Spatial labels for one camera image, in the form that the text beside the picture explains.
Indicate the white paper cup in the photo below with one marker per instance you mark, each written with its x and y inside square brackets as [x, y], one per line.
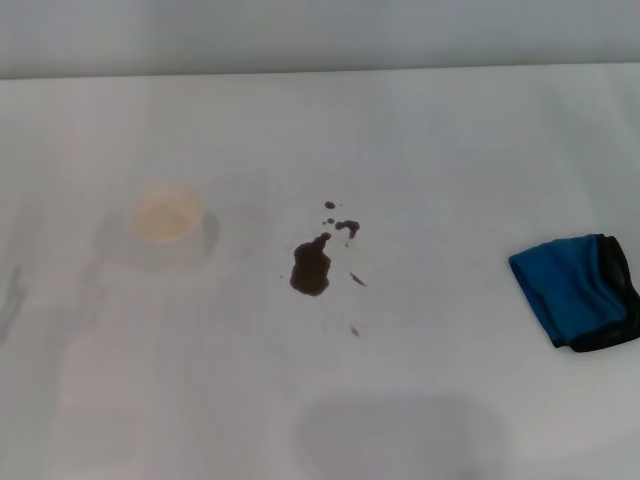
[165, 220]

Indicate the blue rag with black trim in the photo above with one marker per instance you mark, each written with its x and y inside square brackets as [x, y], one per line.
[560, 285]

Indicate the large black water puddle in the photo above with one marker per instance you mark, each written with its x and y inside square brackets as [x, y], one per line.
[310, 270]

